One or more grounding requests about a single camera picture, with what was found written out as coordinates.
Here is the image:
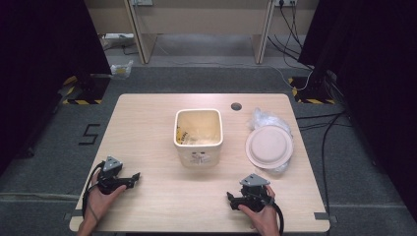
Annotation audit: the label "black floor cable bundle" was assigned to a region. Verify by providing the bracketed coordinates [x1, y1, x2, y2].
[295, 111, 353, 132]

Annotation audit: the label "left hand-held gripper black cable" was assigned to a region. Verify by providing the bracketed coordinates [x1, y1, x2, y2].
[81, 161, 106, 220]

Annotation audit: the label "white power strip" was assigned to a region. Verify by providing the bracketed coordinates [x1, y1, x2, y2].
[103, 32, 136, 40]

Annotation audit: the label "black stand base hazard tape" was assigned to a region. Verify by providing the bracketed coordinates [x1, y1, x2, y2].
[287, 76, 337, 105]
[61, 74, 111, 106]

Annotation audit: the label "black wall socket cables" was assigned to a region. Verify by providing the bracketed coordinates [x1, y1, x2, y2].
[267, 2, 315, 72]

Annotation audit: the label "round paper plate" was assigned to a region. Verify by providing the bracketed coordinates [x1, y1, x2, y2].
[245, 124, 294, 170]

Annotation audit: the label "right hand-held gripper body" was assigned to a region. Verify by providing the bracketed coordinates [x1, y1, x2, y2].
[238, 173, 275, 213]

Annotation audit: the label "long black floor cable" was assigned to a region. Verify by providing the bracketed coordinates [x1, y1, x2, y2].
[320, 111, 346, 215]

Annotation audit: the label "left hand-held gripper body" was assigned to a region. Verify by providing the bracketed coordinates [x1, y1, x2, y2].
[96, 155, 133, 196]

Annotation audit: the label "clear plastic bag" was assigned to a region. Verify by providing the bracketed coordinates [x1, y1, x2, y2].
[247, 107, 294, 175]

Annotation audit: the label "yellow and black wrapper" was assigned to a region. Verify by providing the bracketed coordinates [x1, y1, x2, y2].
[175, 125, 190, 146]

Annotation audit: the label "person's left hand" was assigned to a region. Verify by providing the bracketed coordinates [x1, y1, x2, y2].
[86, 169, 128, 224]

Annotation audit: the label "crumpled plastic bag with yellow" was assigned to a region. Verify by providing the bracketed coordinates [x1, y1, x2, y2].
[109, 59, 135, 81]

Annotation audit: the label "right hand-held gripper black cable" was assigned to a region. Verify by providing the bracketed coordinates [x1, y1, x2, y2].
[270, 201, 285, 236]

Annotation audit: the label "person's right hand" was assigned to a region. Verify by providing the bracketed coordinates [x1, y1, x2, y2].
[237, 185, 280, 236]

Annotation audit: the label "hand-held gripper black cable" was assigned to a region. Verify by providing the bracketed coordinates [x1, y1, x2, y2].
[270, 201, 285, 236]
[81, 161, 106, 220]

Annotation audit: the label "black curtain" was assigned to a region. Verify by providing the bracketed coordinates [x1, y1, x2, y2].
[0, 0, 112, 176]
[297, 0, 417, 225]

